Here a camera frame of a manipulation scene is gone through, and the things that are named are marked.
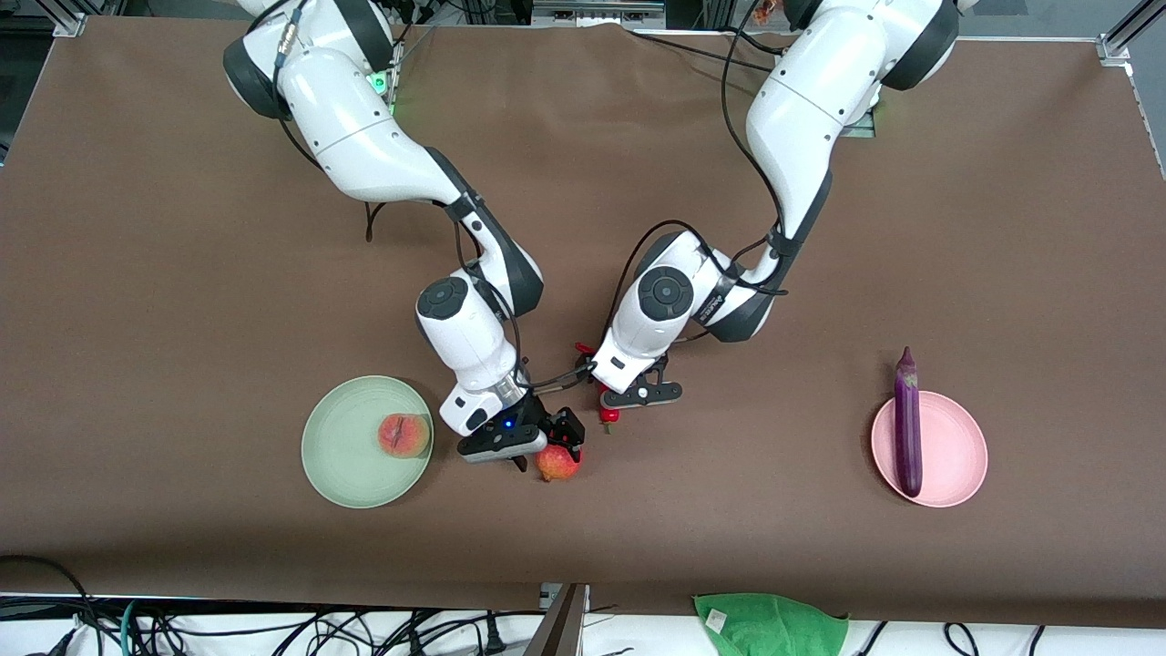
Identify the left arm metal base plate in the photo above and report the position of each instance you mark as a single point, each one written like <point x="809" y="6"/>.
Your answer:
<point x="865" y="123"/>

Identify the purple eggplant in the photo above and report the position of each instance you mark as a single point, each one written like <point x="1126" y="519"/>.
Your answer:
<point x="908" y="428"/>

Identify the green cloth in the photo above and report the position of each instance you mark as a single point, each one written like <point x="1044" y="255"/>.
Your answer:
<point x="770" y="627"/>

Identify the pink plate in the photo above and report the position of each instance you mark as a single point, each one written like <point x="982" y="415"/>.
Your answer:
<point x="956" y="451"/>

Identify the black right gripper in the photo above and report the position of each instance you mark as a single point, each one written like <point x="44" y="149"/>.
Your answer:
<point x="549" y="423"/>

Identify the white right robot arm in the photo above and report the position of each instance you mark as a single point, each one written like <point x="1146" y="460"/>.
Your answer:
<point x="364" y="155"/>

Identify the peach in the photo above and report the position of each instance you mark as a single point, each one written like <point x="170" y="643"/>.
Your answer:
<point x="404" y="435"/>

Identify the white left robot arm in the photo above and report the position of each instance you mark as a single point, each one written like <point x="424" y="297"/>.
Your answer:
<point x="802" y="100"/>

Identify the red pomegranate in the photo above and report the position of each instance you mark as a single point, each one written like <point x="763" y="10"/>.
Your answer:
<point x="557" y="465"/>

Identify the grey metal box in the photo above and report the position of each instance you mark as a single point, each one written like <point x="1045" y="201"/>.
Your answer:
<point x="597" y="13"/>

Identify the aluminium frame corner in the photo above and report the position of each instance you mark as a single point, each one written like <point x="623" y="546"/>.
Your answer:
<point x="1116" y="47"/>
<point x="68" y="25"/>

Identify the table cover sheet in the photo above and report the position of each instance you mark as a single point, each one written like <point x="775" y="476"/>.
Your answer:
<point x="137" y="273"/>

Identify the aluminium profile post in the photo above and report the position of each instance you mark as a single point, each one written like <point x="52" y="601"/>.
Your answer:
<point x="560" y="629"/>

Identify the red chili pepper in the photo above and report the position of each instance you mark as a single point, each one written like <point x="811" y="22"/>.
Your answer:
<point x="608" y="412"/>

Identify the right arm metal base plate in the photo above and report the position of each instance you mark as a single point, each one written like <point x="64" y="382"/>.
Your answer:
<point x="390" y="91"/>

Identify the light green plate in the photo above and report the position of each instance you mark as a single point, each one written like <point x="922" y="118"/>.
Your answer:
<point x="346" y="456"/>

